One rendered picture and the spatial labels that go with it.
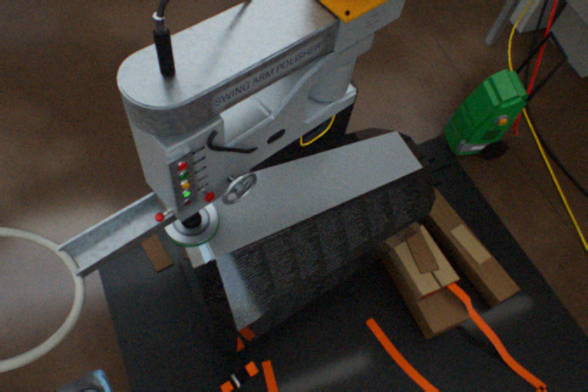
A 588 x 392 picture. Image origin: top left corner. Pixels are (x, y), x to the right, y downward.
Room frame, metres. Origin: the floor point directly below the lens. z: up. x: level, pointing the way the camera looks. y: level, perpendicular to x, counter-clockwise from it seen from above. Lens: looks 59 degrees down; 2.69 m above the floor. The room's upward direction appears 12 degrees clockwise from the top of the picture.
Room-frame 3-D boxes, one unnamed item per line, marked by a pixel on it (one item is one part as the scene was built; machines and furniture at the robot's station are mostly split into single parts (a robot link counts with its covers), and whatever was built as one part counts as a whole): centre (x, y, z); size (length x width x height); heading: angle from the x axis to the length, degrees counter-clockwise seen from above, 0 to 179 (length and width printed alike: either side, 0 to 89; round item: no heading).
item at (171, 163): (0.77, 0.35, 1.39); 0.08 x 0.03 x 0.28; 141
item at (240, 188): (0.91, 0.22, 1.22); 0.15 x 0.10 x 0.15; 141
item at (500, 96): (2.40, -1.13, 0.43); 0.35 x 0.35 x 0.87; 20
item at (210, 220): (0.89, 0.39, 0.89); 0.21 x 0.21 x 0.01
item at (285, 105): (1.19, 0.14, 1.32); 0.74 x 0.23 x 0.49; 141
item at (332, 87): (1.41, -0.02, 1.36); 0.19 x 0.19 x 0.20
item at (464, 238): (1.50, -1.07, 0.13); 0.25 x 0.10 x 0.01; 44
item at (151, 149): (0.96, 0.34, 1.34); 0.36 x 0.22 x 0.45; 141
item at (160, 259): (1.09, 0.72, 0.02); 0.25 x 0.10 x 0.01; 44
